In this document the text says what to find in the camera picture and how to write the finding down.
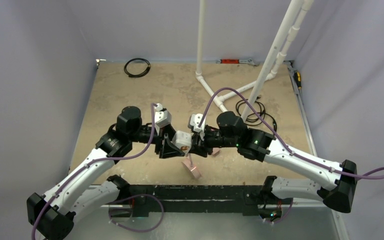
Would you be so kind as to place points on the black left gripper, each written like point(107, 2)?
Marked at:
point(166, 148)

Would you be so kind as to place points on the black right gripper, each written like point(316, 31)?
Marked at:
point(199, 144)

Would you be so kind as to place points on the small pink brown plug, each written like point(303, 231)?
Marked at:
point(215, 152)

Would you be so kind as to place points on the white cube power socket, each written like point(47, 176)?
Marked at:
point(183, 141)

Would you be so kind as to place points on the pink round socket with cord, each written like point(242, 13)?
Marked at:
point(191, 168)

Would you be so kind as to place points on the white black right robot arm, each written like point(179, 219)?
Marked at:
point(326, 181)

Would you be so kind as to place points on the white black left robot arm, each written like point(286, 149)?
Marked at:
point(54, 213)

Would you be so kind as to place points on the yellow black screwdriver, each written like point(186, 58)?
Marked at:
point(297, 79)

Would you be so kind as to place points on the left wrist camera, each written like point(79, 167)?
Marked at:
point(162, 117)

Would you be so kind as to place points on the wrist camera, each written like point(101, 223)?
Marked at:
point(162, 117)
point(197, 124)

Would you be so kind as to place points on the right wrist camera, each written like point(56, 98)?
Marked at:
point(197, 124)

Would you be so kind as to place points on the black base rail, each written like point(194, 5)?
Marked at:
point(248, 200)

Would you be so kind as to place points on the red handled adjustable wrench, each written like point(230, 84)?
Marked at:
point(248, 61)

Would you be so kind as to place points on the white PVC pipe frame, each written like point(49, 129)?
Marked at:
point(286, 34)

